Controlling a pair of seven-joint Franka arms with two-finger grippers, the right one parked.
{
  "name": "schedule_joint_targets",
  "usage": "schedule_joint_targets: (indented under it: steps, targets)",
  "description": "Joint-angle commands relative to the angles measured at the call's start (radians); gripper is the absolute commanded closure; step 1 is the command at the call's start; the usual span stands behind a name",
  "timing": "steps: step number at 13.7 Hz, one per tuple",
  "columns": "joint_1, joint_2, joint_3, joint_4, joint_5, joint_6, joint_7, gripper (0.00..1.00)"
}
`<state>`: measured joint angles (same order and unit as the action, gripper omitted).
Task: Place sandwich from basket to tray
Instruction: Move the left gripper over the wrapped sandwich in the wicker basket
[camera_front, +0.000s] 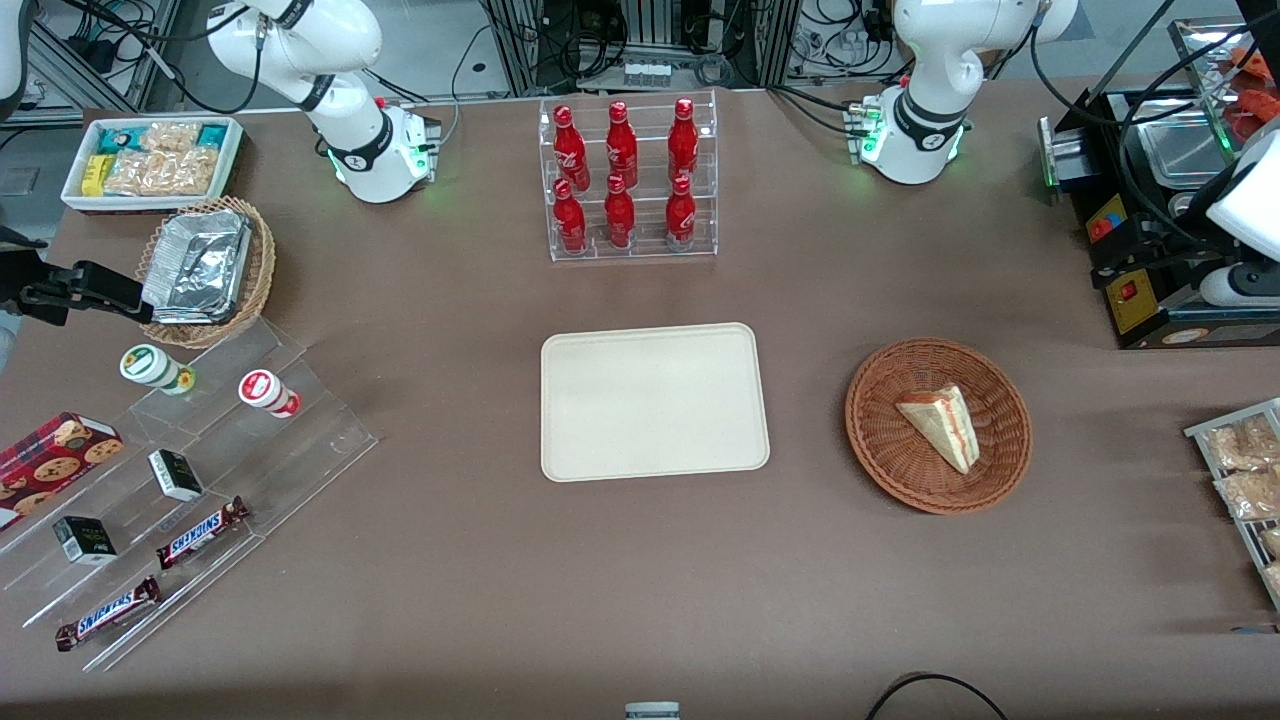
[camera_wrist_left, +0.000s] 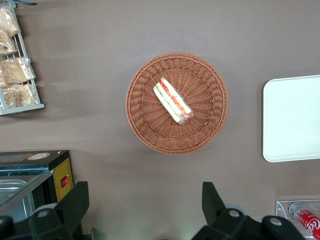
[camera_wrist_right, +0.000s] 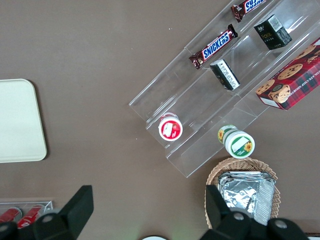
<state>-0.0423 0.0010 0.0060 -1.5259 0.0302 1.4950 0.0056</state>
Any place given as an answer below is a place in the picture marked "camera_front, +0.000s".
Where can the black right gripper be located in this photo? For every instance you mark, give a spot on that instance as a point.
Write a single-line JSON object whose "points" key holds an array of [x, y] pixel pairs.
{"points": [[32, 281]]}

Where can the triangular sandwich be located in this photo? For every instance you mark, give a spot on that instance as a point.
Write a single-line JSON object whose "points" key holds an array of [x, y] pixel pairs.
{"points": [[945, 425]]}

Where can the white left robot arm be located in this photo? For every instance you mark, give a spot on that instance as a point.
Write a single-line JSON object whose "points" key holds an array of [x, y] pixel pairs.
{"points": [[925, 120]]}

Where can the white rectangular snack tray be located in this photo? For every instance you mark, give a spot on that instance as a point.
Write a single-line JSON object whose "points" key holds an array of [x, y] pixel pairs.
{"points": [[75, 190]]}

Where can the light tan wicker basket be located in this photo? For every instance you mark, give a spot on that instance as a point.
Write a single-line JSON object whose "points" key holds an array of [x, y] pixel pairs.
{"points": [[262, 260]]}

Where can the beige plastic serving tray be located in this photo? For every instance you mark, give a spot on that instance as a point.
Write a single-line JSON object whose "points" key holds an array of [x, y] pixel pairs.
{"points": [[655, 400]]}

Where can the brown round wicker basket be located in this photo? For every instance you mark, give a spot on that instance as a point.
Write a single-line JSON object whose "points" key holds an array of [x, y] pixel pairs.
{"points": [[890, 450]]}

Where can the stainless steel tray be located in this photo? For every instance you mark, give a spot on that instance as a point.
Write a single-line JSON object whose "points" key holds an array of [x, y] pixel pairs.
{"points": [[1185, 150]]}

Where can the tray of packaged snacks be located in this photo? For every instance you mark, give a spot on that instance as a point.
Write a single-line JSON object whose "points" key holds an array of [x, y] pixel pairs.
{"points": [[1215, 430]]}

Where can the green lid yogurt cup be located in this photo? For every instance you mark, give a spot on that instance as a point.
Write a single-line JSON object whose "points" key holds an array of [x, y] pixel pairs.
{"points": [[150, 366]]}

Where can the stacked aluminium foil containers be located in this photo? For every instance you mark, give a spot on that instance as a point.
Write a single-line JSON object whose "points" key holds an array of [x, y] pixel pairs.
{"points": [[195, 265]]}

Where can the yellow snack packet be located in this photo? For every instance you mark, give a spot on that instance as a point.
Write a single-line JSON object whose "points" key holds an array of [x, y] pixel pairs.
{"points": [[94, 175]]}

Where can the clear cracker packet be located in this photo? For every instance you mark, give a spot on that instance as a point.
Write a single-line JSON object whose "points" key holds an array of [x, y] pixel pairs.
{"points": [[165, 172]]}

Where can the teal snack packet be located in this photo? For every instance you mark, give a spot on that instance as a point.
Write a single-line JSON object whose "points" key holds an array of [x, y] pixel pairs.
{"points": [[122, 140]]}

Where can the red tartan cookie box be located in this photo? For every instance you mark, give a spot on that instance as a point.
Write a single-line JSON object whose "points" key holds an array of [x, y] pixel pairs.
{"points": [[55, 460]]}

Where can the small black carton box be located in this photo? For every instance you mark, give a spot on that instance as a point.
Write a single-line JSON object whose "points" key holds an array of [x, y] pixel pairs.
{"points": [[85, 540], [175, 475]]}

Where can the red lid yogurt cup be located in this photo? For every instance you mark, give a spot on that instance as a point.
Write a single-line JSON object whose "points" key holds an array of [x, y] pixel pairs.
{"points": [[262, 390]]}

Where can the Snickers chocolate bar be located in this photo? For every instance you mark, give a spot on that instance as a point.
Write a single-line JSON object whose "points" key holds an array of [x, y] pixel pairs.
{"points": [[108, 612], [200, 533]]}

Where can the clear acrylic stepped display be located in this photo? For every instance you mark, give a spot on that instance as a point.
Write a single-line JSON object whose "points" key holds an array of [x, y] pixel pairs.
{"points": [[300, 450]]}

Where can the red cola bottle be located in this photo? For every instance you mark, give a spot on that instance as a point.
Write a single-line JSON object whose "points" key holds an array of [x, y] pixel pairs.
{"points": [[621, 145], [570, 150], [680, 215], [683, 140], [619, 215], [569, 220]]}

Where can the clear acrylic bottle rack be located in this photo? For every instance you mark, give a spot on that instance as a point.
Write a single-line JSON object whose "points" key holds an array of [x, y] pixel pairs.
{"points": [[645, 225]]}

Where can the black sealing machine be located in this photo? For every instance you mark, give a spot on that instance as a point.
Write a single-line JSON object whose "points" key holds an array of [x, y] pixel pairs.
{"points": [[1140, 300]]}

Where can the shiny steel food container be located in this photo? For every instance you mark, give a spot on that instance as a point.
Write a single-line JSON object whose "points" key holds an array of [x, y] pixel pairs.
{"points": [[1205, 60]]}

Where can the clear bagged pastry packet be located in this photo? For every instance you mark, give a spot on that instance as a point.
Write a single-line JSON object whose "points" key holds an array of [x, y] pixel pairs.
{"points": [[1250, 495], [1245, 445]]}

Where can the aluminium frame equipment rack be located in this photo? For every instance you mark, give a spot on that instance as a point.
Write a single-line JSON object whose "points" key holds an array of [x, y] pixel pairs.
{"points": [[650, 30]]}

